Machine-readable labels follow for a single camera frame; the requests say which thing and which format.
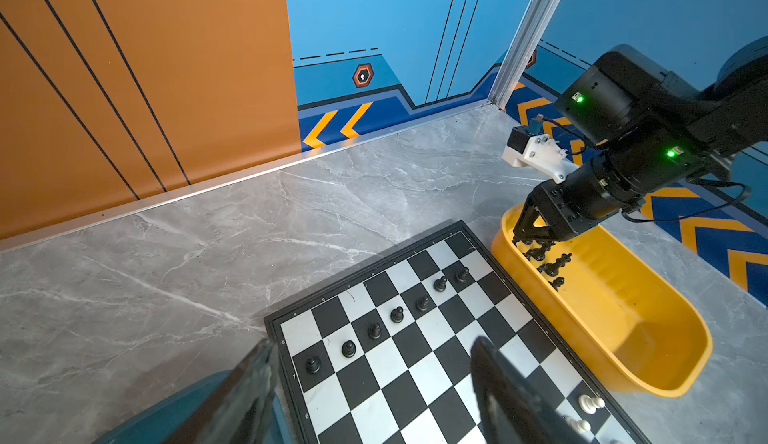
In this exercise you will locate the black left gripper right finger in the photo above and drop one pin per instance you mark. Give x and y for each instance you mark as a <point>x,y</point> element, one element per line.
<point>511,410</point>

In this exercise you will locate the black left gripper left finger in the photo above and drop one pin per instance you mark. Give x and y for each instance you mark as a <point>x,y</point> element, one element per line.
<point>239,410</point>

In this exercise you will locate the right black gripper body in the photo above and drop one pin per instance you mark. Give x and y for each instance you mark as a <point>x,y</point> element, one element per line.
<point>560,212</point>

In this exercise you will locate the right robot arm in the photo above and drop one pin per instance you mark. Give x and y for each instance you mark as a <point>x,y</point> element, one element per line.
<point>649,128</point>

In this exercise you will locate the teal plastic tray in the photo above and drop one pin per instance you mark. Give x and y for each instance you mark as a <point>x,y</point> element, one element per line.
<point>156,423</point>

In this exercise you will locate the yellow plastic tray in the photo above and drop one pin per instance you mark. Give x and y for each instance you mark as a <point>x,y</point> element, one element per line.
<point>632,329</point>

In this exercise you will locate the black white chessboard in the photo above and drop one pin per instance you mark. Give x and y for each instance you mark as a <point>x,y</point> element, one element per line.
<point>382,355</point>

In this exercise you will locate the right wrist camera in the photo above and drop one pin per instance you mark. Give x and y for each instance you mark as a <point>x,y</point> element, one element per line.
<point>539,152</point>

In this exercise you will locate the aluminium corner post right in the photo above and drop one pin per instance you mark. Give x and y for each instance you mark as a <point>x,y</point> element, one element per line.
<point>535,20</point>

